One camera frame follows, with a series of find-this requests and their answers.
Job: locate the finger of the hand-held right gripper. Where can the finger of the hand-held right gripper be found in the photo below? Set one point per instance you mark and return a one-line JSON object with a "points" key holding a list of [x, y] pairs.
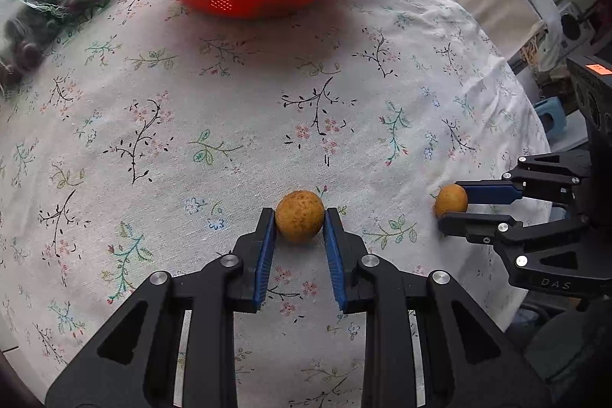
{"points": [[473, 226], [487, 193]]}

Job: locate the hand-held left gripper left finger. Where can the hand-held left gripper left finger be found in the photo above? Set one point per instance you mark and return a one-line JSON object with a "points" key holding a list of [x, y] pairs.
{"points": [[263, 264]]}

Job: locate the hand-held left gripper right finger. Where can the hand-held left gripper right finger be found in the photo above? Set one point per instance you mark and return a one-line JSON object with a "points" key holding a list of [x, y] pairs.
{"points": [[334, 264]]}

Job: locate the brown longan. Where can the brown longan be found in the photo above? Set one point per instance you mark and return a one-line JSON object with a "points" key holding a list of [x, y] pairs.
{"points": [[451, 200], [300, 217]]}

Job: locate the person's grey trousers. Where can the person's grey trousers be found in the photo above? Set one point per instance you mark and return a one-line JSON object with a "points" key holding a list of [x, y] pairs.
{"points": [[564, 355]]}

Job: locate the blue plastic stool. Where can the blue plastic stool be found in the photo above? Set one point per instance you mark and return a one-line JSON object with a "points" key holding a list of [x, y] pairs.
{"points": [[552, 111]]}

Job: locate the white appliance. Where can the white appliance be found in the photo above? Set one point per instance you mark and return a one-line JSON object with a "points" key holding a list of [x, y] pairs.
{"points": [[573, 23]]}

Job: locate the beige covered furniture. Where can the beige covered furniture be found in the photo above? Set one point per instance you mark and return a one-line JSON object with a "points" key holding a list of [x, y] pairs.
{"points": [[497, 1]]}

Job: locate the pile of dark red cherries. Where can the pile of dark red cherries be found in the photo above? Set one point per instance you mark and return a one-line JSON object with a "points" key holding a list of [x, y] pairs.
{"points": [[24, 49]]}

